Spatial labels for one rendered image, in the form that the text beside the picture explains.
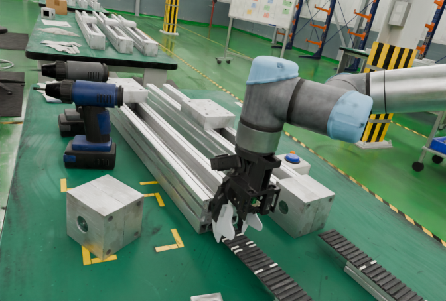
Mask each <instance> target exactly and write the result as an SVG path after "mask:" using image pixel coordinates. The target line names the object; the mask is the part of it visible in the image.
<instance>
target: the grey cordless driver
mask: <svg viewBox="0 0 446 301"><path fill-rule="evenodd" d="M30 71H37V72H42V75H43V76H46V77H49V78H54V79H56V81H57V82H61V81H62V80H63V79H67V80H74V81H75V82H76V80H86V81H92V82H105V83H106V82H107V80H108V66H106V64H102V65H101V64H100V63H99V62H78V61H66V63H65V62H64V61H59V60H56V62H55V63H51V64H43V65H42V66H41V69H35V68H30ZM75 107H76V108H75V109H65V110H64V113H61V114H59V116H58V125H59V130H60V135H61V137H75V136H76V135H86V134H85V128H84V119H81V118H80V114H79V110H78V108H79V107H81V105H75Z"/></svg>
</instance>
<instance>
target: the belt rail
mask: <svg viewBox="0 0 446 301"><path fill-rule="evenodd" d="M344 272H346V273H347V274H348V275H349V276H351V277H352V278H353V279H354V280H355V281H356V282H357V283H358V284H359V285H361V286H362V287H363V288H364V289H365V290H367V291H368V292H369V293H370V294H371V295H373V297H375V299H377V300H378V301H395V300H394V299H393V298H392V297H391V296H390V295H389V294H387V293H386V292H385V291H383V290H382V289H381V288H380V287H379V286H378V285H377V284H375V283H374V282H373V281H371V280H370V279H369V278H368V277H367V276H366V275H365V274H363V273H362V272H361V271H359V270H358V269H357V268H356V267H355V266H354V265H353V264H351V263H350V262H349V261H347V266H345V268H344Z"/></svg>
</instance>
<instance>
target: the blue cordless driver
mask: <svg viewBox="0 0 446 301"><path fill-rule="evenodd" d="M33 89H34V90H40V91H45V94H46V96H49V97H53V98H55V99H59V100H61V102H62V103H68V104H73V103H75V105H81V107H79V108H78V110H79V114H80V118H81V119H84V128H85V134H86V135H76V136H75V137H74V140H70V141H69V143H68V146H67V147H66V150H65V152H64V154H63V161H64V166H65V168H79V169H98V170H113V169H114V166H115V158H116V146H117V145H116V143H115V142H112V138H111V137H110V132H111V131H112V128H111V123H110V113H109V111H108V110H107V109H105V107H108V108H115V106H118V108H121V106H123V95H124V87H122V85H119V86H116V84H111V83H105V82H92V81H86V80H76V82H75V81H74V80H67V79H63V80H62V81H61V82H54V83H49V84H47V85H46V87H45V88H38V87H33Z"/></svg>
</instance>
